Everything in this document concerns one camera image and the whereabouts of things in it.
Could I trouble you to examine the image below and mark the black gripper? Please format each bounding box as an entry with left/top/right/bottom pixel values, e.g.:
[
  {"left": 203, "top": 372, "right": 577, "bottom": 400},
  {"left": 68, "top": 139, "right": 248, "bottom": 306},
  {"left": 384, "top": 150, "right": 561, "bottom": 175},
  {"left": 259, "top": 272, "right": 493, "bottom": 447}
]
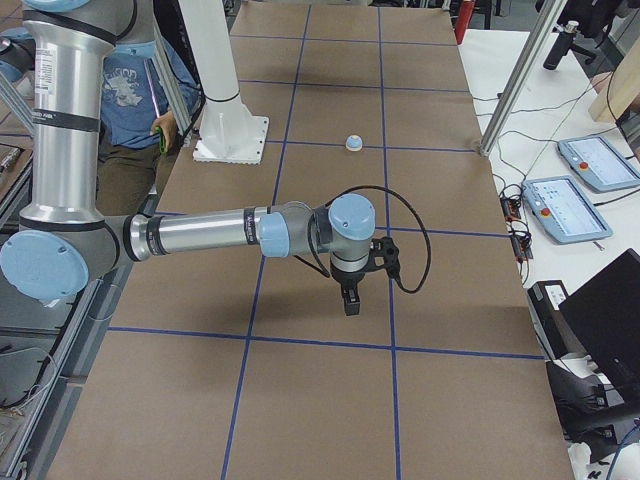
[{"left": 330, "top": 267, "right": 365, "bottom": 316}]

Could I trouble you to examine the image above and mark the blue cream call bell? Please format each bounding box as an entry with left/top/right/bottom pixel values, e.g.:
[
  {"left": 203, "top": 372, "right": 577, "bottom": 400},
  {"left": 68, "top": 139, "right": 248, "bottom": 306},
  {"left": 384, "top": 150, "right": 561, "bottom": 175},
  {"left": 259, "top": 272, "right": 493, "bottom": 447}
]
[{"left": 345, "top": 134, "right": 363, "bottom": 152}]

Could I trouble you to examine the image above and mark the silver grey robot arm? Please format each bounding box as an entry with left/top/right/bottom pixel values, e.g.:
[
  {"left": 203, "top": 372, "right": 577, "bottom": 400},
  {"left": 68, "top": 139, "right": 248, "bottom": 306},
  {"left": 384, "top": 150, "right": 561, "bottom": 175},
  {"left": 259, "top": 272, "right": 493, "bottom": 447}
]
[{"left": 1, "top": 1, "right": 380, "bottom": 315}]

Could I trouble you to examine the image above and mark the person's hand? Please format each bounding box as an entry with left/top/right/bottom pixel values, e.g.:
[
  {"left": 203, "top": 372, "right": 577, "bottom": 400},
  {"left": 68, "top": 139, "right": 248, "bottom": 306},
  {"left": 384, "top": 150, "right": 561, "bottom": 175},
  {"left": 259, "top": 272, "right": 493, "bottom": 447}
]
[{"left": 150, "top": 111, "right": 178, "bottom": 153}]

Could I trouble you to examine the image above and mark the red black electronics board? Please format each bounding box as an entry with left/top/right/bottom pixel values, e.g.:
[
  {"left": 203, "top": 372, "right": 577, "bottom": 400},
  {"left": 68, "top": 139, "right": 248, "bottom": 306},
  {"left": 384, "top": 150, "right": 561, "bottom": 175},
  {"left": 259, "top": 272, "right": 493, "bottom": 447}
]
[{"left": 499, "top": 183, "right": 533, "bottom": 264}]

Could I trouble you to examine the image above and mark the black box with label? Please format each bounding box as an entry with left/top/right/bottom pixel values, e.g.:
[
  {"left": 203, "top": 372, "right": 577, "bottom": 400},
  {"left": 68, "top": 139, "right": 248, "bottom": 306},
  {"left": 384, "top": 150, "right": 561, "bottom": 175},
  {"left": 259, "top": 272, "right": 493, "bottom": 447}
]
[{"left": 527, "top": 280, "right": 584, "bottom": 359}]

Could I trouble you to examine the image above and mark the near teach pendant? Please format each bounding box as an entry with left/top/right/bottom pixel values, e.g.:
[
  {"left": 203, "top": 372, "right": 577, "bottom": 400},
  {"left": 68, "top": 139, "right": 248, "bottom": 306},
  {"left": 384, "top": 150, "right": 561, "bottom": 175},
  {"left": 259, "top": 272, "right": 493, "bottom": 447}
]
[{"left": 522, "top": 176, "right": 613, "bottom": 244}]

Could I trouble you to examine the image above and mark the teach pendant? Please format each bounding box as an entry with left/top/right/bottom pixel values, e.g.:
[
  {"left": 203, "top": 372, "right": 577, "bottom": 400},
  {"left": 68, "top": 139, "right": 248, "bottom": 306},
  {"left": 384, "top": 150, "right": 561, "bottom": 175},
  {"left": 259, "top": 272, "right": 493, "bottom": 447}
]
[
  {"left": 557, "top": 135, "right": 639, "bottom": 193},
  {"left": 522, "top": 176, "right": 613, "bottom": 244}
]

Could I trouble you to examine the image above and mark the black laptop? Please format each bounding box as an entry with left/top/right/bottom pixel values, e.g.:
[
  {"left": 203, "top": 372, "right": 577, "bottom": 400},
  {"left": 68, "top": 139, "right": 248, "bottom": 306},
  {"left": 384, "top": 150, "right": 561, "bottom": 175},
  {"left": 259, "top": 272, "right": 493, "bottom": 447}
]
[{"left": 560, "top": 248, "right": 639, "bottom": 401}]

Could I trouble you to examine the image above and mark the person in blue shirt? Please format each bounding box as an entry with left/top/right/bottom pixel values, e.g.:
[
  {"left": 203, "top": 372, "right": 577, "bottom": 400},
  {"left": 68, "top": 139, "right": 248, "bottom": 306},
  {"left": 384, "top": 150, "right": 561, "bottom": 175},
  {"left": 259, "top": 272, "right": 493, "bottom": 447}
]
[{"left": 96, "top": 55, "right": 181, "bottom": 216}]

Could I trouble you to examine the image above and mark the far teach pendant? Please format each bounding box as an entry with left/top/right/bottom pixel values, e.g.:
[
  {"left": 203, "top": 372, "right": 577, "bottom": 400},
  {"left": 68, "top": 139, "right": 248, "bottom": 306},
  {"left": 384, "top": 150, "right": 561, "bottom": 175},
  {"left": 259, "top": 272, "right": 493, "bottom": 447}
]
[{"left": 557, "top": 135, "right": 639, "bottom": 193}]

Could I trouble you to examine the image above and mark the wooden board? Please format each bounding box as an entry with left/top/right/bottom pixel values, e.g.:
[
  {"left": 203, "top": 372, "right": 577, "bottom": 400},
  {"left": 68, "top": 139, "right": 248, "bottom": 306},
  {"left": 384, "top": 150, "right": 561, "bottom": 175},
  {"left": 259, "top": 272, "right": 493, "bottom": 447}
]
[{"left": 589, "top": 40, "right": 640, "bottom": 123}]

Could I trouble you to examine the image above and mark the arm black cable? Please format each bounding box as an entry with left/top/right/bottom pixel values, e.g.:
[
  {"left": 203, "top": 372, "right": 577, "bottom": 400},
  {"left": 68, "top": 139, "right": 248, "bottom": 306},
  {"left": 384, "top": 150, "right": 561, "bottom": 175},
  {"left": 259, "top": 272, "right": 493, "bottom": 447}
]
[{"left": 294, "top": 185, "right": 434, "bottom": 294}]

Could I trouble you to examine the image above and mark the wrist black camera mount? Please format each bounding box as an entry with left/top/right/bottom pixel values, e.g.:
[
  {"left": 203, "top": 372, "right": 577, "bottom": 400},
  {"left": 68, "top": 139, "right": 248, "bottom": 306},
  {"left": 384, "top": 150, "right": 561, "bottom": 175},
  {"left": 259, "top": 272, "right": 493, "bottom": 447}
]
[{"left": 364, "top": 236, "right": 401, "bottom": 282}]

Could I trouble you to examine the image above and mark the white camera pole with base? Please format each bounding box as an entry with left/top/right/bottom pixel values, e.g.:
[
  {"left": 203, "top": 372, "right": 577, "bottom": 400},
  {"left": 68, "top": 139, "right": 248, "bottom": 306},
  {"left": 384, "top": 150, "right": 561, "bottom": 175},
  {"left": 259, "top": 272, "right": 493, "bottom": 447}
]
[{"left": 179, "top": 0, "right": 269, "bottom": 165}]

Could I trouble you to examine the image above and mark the green handled tool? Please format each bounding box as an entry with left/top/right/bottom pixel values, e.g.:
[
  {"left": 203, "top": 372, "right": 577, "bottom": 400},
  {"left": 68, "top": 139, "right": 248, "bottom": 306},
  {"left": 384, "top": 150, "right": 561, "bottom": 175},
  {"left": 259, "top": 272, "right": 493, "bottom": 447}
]
[{"left": 154, "top": 126, "right": 167, "bottom": 154}]

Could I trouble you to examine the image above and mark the aluminium frame post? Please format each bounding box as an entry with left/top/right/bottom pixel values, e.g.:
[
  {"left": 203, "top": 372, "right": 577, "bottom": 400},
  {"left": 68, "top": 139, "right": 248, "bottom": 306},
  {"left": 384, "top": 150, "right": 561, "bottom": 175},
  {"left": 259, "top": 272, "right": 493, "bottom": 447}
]
[{"left": 479, "top": 0, "right": 566, "bottom": 157}]

